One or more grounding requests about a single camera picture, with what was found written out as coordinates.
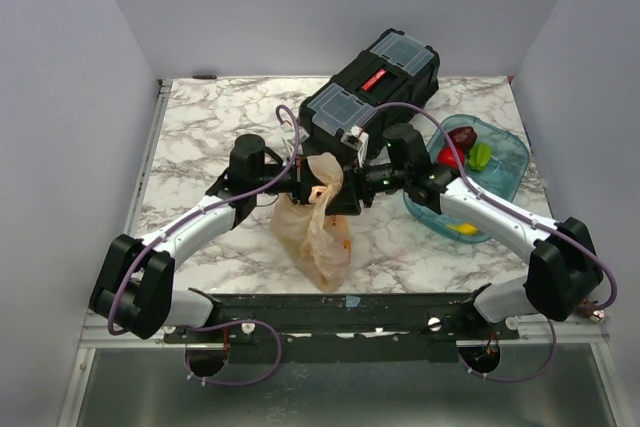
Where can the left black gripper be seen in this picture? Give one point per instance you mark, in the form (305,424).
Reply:
(302,180)

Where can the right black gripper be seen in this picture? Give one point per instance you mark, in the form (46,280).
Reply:
(354,189)

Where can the peach plastic bag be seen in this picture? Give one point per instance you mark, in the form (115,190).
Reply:
(319,244)

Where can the red fake apple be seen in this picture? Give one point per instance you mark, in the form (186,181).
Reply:
(452,157)

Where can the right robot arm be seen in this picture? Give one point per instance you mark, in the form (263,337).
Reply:
(563,268)

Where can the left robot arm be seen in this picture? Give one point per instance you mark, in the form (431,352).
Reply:
(135,290)

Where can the yellow fake banana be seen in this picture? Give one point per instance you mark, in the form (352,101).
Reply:
(465,229)

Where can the dark red fake plum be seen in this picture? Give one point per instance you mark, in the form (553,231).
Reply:
(463,137)

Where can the green fake starfruit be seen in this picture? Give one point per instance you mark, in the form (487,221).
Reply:
(479,156)

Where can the black plastic toolbox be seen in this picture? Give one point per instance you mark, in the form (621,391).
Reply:
(396,67)

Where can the blue transparent fruit tray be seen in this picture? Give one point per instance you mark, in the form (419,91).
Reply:
(502,177)

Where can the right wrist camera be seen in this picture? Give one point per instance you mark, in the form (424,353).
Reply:
(357,139)

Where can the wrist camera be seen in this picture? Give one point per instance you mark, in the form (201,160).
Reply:
(288,138)
(357,139)

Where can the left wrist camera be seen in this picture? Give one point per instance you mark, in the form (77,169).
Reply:
(288,138)

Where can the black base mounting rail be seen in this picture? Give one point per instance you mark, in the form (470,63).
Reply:
(343,328)

